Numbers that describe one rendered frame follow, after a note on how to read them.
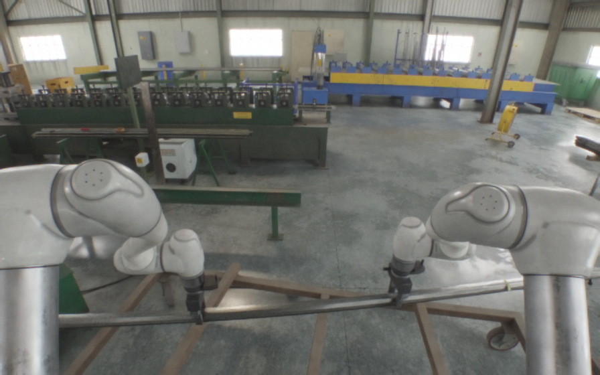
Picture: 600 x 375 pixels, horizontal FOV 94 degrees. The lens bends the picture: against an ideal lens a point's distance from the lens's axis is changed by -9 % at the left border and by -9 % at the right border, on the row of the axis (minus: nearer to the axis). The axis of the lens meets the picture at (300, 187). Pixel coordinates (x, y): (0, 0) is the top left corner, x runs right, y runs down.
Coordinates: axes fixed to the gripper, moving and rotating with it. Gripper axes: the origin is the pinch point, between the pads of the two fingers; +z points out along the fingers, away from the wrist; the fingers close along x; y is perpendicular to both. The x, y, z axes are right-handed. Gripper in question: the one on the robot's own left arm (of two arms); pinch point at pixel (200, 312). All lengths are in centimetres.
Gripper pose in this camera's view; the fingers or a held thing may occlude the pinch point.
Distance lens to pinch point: 134.2
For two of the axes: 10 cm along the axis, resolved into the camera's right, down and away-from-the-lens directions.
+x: 1.2, 4.6, -8.8
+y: -9.9, 0.4, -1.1
